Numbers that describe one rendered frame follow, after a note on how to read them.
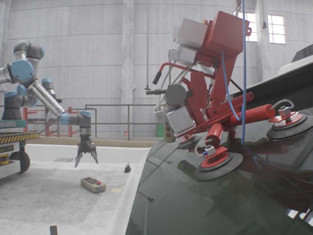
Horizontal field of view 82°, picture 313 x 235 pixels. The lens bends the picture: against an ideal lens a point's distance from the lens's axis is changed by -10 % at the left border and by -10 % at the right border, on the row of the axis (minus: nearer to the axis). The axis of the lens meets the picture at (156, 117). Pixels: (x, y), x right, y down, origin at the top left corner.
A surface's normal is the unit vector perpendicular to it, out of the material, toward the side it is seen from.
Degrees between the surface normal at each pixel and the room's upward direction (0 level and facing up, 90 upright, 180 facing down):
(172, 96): 90
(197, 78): 90
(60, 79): 90
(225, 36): 90
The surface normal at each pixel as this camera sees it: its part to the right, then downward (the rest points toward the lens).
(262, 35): 0.02, 0.00
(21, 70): 0.65, -0.04
